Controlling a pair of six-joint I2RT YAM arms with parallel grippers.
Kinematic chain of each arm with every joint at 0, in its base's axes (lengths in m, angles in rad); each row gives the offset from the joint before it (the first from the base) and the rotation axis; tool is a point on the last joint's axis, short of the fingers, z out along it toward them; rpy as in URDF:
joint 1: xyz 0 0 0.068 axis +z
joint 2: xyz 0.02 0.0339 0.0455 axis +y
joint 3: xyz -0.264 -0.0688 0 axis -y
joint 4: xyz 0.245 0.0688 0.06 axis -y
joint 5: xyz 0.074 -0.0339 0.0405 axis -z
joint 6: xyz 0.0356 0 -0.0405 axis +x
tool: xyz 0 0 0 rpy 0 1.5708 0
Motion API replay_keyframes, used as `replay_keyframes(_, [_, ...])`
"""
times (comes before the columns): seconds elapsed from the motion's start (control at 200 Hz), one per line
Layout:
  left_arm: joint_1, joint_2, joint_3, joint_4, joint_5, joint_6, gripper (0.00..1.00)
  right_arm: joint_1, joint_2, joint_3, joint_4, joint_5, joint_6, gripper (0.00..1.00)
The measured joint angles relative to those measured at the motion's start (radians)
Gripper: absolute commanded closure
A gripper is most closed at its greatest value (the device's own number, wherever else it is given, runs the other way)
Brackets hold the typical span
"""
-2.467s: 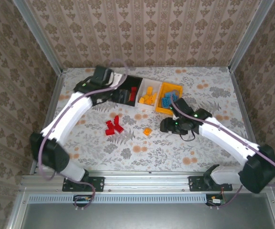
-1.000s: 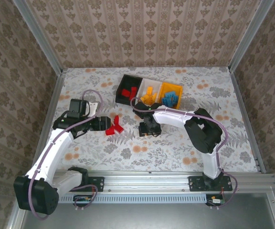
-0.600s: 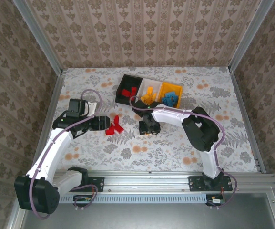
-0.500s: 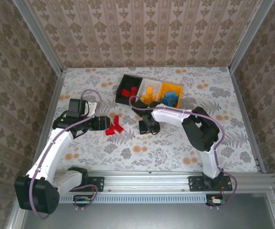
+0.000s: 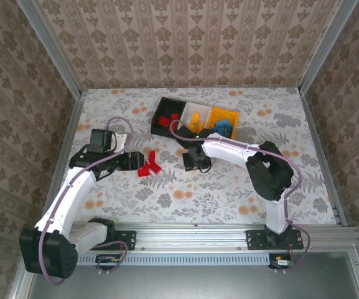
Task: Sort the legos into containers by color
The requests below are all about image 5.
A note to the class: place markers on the blue two-by-four lego brick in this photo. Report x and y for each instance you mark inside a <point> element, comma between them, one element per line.
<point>229,131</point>

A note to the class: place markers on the floral tablecloth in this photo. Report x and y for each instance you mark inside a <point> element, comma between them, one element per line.
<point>198,205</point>

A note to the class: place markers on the yellow two-by-four lego brick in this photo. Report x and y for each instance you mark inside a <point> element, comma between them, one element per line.
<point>193,127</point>
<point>195,118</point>

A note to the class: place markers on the black plastic container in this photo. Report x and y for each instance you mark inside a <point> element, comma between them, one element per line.
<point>163,131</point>

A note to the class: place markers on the aluminium table side rail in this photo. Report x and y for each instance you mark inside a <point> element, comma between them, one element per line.
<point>73,118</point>
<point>318,140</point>

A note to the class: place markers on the red sloped lego brick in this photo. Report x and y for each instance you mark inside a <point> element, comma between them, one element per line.
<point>164,121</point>

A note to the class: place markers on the aluminium frame post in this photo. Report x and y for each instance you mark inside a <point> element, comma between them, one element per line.
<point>54,50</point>
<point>327,46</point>

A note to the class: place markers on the grey metal panel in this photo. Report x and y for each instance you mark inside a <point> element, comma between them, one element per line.
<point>182,283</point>

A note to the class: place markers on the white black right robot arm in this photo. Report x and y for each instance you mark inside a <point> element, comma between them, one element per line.
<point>229,151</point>

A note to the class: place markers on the white plastic container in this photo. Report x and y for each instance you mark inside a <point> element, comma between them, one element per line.
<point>194,108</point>

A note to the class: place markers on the yellow plastic container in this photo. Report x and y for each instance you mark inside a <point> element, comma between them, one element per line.
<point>222,113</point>

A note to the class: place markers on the red two-by-two lego brick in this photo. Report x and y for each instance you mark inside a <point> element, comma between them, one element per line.
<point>175,117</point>

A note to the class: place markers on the aluminium mounting beam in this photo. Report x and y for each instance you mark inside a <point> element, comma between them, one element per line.
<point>191,238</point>

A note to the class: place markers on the black controller board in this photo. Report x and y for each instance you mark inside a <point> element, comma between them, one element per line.
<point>107,260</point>
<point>280,263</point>

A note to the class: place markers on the white left camera bracket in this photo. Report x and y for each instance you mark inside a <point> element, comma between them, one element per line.
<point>119,142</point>

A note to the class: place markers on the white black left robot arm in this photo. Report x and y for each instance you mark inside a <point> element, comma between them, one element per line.
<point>76,193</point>

